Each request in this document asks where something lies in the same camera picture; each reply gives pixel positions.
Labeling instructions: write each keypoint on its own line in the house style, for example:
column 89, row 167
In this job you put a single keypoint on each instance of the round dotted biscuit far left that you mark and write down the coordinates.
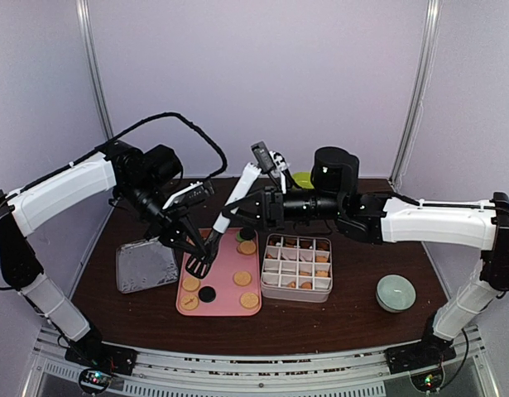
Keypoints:
column 247, row 248

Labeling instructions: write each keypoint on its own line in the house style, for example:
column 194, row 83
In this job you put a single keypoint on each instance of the clear plastic box lid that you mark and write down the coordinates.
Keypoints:
column 145, row 265

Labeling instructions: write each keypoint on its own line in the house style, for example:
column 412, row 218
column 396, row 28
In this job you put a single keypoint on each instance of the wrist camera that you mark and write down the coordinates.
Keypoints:
column 272, row 163
column 194, row 193

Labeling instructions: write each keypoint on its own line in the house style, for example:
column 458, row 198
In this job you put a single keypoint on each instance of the green plastic bowl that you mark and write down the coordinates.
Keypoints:
column 302, row 180

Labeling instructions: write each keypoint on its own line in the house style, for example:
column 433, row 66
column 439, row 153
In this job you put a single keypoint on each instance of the right aluminium corner post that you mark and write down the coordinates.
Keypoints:
column 416, row 104

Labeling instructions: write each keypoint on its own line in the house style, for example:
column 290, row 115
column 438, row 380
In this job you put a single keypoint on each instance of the left aluminium corner post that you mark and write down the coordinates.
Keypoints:
column 100, row 101

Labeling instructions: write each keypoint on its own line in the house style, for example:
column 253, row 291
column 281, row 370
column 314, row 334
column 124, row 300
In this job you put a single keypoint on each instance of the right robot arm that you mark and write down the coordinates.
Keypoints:
column 378, row 218

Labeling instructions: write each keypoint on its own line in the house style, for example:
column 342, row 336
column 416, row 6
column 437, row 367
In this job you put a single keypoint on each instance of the pink plastic tray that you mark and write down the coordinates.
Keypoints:
column 229, row 261

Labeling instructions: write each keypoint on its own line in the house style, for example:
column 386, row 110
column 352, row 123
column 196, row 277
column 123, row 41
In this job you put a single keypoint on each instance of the black sandwich cookie far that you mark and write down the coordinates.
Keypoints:
column 247, row 233

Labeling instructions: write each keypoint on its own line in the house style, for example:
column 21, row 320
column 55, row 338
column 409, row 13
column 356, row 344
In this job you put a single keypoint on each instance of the black sandwich cookie middle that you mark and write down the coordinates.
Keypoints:
column 207, row 294

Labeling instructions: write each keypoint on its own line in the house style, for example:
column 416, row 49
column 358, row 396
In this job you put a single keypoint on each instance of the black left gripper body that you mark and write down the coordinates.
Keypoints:
column 167, row 223

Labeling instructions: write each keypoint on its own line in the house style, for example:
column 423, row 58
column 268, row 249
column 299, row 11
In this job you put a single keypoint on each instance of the round dotted biscuit centre right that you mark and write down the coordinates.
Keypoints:
column 242, row 278

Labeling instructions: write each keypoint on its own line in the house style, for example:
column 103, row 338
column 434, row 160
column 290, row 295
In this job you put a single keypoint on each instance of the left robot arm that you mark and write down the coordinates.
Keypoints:
column 130, row 174

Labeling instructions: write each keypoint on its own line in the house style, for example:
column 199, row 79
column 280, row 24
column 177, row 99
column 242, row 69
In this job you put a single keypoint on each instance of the round dotted biscuit near left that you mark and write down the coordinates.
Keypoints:
column 190, row 284

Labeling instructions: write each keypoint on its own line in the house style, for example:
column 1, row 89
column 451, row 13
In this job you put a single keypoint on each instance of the aluminium corner post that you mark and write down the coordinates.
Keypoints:
column 100, row 101
column 416, row 104

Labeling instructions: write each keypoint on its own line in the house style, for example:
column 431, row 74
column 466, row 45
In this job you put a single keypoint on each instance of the lilac divided storage box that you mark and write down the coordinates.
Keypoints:
column 297, row 268

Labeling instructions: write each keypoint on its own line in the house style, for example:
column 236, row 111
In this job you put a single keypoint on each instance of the dotted biscuit with red mark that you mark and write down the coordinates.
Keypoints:
column 189, row 302

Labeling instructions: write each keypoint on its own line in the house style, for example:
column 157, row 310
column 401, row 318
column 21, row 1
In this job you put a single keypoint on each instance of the black sandwich cookie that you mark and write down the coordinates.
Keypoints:
column 207, row 294
column 247, row 233

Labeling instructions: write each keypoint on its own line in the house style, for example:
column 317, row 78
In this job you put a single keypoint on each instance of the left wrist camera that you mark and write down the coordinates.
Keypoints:
column 194, row 193

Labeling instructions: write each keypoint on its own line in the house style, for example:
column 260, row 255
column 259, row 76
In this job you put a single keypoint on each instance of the pale celadon ceramic bowl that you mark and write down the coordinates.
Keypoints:
column 395, row 293

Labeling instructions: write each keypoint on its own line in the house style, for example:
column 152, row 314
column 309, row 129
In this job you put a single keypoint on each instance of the round dotted biscuit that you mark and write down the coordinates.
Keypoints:
column 242, row 278
column 247, row 248
column 190, row 284
column 249, row 300

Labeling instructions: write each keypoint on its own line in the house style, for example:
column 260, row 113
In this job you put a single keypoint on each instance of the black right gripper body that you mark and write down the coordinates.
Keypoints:
column 276, row 217

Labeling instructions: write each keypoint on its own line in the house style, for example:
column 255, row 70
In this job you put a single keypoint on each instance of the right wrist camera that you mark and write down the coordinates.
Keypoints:
column 272, row 163

